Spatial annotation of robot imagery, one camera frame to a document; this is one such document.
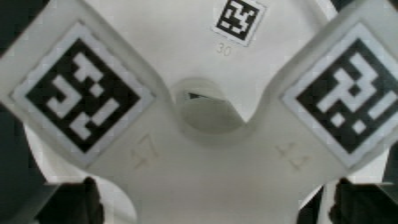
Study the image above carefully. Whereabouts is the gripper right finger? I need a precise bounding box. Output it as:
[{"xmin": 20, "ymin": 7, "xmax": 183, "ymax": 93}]
[{"xmin": 318, "ymin": 178, "xmax": 398, "ymax": 224}]

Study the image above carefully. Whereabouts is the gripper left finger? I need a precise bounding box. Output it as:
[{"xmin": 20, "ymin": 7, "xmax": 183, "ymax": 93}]
[{"xmin": 11, "ymin": 177, "xmax": 105, "ymax": 224}]

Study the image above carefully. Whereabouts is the white cylindrical table leg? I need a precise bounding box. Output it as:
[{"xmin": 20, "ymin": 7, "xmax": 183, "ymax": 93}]
[{"xmin": 172, "ymin": 77, "xmax": 243, "ymax": 134}]

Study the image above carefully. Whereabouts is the white cross-shaped table base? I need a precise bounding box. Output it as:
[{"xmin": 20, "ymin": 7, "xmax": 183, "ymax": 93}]
[{"xmin": 0, "ymin": 0, "xmax": 398, "ymax": 224}]

